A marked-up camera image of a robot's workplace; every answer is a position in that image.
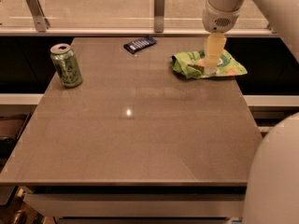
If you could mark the metal railing bracket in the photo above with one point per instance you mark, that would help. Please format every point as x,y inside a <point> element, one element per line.
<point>40,21</point>
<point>159,16</point>

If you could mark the green rice chip bag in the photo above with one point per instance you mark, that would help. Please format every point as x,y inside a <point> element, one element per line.
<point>191,64</point>

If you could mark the white table drawer front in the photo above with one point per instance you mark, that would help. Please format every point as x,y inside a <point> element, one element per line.
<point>137,205</point>

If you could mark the left metal railing bracket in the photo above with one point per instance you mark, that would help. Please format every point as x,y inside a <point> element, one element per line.
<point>40,21</point>

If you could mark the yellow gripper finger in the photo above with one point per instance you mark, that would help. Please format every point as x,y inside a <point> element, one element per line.
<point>214,47</point>

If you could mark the green soda can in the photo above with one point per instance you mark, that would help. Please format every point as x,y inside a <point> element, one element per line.
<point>66,65</point>

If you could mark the dark blue snack bar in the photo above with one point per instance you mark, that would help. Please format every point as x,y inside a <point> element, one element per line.
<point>139,44</point>

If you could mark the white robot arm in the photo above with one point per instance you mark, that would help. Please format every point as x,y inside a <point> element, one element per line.
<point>272,194</point>

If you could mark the middle metal railing bracket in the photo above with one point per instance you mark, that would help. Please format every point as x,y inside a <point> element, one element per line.
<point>159,16</point>

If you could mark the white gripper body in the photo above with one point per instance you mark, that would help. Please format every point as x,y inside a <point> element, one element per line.
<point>219,20</point>

